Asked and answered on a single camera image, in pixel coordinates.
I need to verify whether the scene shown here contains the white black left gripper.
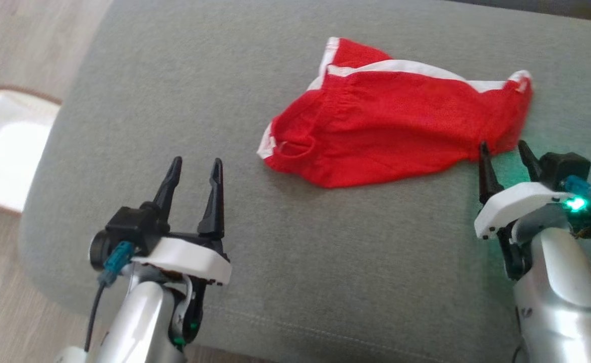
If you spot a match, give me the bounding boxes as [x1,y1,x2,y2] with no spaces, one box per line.
[131,156,233,286]

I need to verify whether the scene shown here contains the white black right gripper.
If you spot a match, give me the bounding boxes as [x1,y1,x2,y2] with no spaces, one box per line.
[473,140,577,241]

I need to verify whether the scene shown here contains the red mesh shorts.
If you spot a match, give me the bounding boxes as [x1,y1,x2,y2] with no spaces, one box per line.
[256,36,534,189]

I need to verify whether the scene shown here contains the large grey sofa seat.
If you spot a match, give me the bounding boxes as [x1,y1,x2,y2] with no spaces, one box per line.
[18,0,591,363]

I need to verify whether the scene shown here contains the white laundry basket, brown rim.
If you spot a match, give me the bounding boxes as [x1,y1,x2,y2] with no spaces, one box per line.
[0,86,63,216]

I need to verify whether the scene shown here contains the black left cable, teal plug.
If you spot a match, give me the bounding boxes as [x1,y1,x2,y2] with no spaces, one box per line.
[84,240,136,352]

